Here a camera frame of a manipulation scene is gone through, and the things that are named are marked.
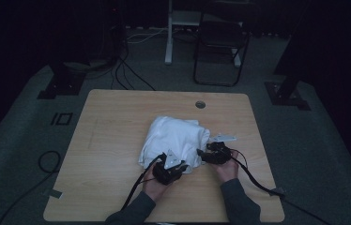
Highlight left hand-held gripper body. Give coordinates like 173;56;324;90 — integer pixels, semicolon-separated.
151;148;188;187

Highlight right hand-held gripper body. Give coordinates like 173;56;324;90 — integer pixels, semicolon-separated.
206;132;238;166

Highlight white pleated skirt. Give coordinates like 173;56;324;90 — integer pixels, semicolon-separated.
137;115;212;174

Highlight person's right hand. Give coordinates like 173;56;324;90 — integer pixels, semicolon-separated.
210;150;240;184

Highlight person's left hand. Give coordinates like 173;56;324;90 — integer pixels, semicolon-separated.
142;170;174;203

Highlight grey tape strip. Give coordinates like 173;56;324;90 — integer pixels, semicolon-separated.
270;187;287;198
43;187;64;200

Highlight black stand base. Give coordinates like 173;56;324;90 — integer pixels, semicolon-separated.
37;62;87;100
264;74;312;112

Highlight black folding chair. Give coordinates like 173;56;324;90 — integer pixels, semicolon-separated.
192;0;252;88

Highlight white metal stand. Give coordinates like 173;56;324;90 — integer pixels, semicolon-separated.
163;0;243;68

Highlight left hand-held gripper cable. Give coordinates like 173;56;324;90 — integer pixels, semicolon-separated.
120;152;168;211

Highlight hand-held gripper cable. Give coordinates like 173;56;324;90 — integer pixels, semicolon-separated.
230;148;333;225
120;152;168;211

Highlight right hand-held gripper cable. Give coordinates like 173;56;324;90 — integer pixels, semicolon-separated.
230;148;333;225

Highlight black floor cables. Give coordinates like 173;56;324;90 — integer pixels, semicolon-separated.
110;29;158;92

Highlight black looped floor cable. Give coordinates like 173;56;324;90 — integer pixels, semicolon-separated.
0;150;63;225

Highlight white floor cable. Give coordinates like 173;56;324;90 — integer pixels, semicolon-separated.
126;27;169;45

